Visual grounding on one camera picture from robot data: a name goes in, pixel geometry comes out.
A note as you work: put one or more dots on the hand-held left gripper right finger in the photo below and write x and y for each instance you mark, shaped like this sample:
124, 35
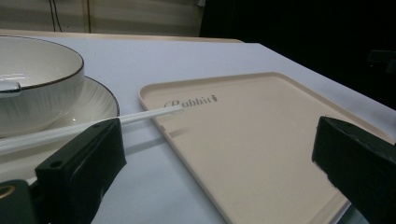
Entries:
358, 161

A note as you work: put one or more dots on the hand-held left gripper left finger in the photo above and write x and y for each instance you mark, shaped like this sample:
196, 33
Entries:
77, 168

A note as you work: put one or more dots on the white chopstick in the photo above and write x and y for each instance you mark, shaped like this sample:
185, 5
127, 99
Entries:
62, 132

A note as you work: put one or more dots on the beige plastic tray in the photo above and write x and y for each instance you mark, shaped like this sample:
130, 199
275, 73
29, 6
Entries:
258, 146

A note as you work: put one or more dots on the white ribbed plate dark rim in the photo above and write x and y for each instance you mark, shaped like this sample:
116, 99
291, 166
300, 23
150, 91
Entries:
93, 105

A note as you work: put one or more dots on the white ribbed bowl dark rim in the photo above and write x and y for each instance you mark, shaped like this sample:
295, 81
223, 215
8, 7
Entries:
37, 90

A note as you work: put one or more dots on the white ceramic spoon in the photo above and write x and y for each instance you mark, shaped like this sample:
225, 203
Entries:
8, 88

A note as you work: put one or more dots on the pale curtain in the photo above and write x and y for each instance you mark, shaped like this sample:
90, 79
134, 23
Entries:
124, 17

